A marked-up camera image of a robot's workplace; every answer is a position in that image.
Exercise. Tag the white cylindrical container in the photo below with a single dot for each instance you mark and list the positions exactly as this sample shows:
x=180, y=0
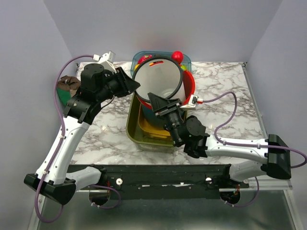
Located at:
x=164, y=80

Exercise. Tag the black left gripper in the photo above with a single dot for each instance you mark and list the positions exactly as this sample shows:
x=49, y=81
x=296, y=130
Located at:
x=127, y=85

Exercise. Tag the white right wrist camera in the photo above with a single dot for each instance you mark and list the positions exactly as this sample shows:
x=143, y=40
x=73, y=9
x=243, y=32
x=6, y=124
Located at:
x=192, y=103

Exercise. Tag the orange fruit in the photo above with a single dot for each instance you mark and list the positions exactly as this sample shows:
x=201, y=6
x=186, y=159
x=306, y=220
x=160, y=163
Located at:
x=156, y=63

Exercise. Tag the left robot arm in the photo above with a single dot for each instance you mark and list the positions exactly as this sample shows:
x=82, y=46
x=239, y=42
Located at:
x=52, y=180

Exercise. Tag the red mesh basket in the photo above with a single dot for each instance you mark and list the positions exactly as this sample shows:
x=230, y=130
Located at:
x=189, y=87

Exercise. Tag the green pot with brown top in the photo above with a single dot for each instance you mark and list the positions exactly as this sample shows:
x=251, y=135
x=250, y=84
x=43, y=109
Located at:
x=67, y=87

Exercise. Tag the clear teal fruit basket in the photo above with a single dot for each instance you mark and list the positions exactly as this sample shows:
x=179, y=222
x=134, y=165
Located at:
x=186, y=60

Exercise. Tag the olive green plastic tub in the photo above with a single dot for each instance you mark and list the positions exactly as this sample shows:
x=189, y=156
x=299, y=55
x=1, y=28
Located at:
x=136, y=135

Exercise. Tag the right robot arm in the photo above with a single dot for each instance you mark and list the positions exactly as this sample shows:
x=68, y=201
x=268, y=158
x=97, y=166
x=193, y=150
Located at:
x=261, y=157

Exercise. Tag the yellow plastic bin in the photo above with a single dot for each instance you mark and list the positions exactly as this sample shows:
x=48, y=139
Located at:
x=151, y=131

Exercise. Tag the pink dragon fruit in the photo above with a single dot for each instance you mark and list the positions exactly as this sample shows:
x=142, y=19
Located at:
x=144, y=58

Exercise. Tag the red apple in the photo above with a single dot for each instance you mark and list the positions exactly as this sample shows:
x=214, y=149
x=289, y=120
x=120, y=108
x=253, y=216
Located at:
x=177, y=56

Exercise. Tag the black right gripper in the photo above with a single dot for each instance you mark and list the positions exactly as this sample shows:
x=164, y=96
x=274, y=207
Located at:
x=162, y=105

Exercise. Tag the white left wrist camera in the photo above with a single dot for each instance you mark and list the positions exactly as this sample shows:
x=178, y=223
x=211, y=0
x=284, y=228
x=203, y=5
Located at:
x=106, y=60

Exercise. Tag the teal plastic bucket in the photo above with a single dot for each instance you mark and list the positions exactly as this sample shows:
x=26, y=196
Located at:
x=153, y=117

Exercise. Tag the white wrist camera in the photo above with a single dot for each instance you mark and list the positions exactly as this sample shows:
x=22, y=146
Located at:
x=106, y=60
x=192, y=103

